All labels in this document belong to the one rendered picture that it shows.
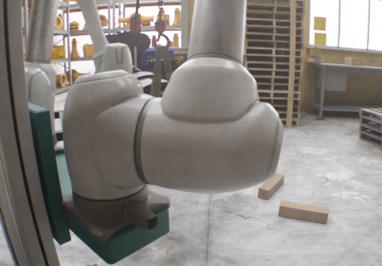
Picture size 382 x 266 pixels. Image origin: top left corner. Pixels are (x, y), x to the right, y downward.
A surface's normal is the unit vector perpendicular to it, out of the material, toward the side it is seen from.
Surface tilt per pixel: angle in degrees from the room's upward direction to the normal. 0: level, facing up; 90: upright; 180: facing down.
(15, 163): 90
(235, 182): 115
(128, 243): 90
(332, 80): 90
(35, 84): 71
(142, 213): 7
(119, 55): 81
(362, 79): 90
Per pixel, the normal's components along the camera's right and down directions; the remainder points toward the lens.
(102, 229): 0.07, -0.90
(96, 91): 0.04, -0.27
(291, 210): -0.44, 0.22
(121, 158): -0.22, 0.28
